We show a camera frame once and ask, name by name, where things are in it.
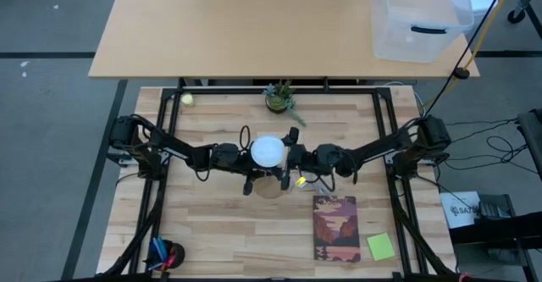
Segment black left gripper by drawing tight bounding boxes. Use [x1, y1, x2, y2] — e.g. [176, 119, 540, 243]
[211, 141, 284, 196]

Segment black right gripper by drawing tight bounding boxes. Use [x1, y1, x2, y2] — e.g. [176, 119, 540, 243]
[280, 126, 324, 191]

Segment white flood light bulb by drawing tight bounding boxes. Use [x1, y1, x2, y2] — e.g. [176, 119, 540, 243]
[250, 135, 286, 169]

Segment succulent in black pot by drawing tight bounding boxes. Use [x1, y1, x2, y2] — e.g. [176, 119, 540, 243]
[261, 80, 308, 127]

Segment Yosemite print notebook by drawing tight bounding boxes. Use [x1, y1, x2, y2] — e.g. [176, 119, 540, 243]
[312, 195, 362, 263]

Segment green sticky note pad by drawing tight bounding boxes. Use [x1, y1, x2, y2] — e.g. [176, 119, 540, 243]
[366, 232, 396, 262]

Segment black pen cup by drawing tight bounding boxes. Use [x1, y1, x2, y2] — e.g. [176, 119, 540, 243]
[146, 237, 186, 273]

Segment blue marker pen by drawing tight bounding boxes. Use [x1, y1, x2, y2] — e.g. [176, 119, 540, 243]
[151, 236, 169, 262]

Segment light wood desk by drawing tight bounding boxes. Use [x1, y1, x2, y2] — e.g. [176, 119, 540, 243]
[87, 0, 481, 80]

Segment white printed paper box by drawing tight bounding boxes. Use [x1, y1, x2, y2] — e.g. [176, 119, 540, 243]
[440, 191, 482, 229]

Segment clear plastic storage bin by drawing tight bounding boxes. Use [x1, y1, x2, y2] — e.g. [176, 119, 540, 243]
[371, 0, 475, 64]

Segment black equipment cart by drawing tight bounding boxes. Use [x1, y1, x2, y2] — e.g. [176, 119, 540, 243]
[448, 192, 542, 282]

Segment dark office chair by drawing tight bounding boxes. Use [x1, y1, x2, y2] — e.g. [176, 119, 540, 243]
[517, 108, 542, 181]

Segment black chair wheel base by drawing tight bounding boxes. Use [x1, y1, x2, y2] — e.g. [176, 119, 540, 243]
[506, 0, 542, 25]

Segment black aluminium table frame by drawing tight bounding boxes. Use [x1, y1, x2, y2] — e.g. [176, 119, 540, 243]
[101, 86, 456, 281]

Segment black floor cables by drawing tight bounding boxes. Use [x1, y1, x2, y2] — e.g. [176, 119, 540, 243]
[440, 119, 539, 175]

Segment black hanging cable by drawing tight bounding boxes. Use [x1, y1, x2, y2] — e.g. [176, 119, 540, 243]
[421, 0, 512, 122]

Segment yellow hanging cable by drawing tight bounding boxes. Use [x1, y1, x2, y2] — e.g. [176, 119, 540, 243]
[423, 0, 516, 109]

